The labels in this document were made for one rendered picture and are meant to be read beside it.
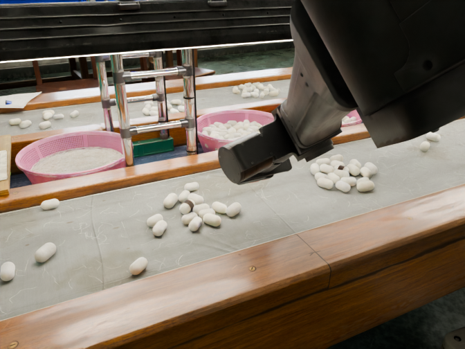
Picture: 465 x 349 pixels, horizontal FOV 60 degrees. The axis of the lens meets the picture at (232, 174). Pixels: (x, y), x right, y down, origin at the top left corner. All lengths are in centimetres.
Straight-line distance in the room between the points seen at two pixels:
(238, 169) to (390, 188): 46
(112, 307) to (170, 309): 8
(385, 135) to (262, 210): 60
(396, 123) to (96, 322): 46
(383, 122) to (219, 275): 44
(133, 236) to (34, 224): 19
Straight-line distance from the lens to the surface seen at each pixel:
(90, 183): 88
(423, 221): 78
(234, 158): 54
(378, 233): 72
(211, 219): 73
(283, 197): 83
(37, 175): 96
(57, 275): 69
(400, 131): 17
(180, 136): 124
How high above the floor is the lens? 115
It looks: 27 degrees down
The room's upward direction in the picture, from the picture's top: straight up
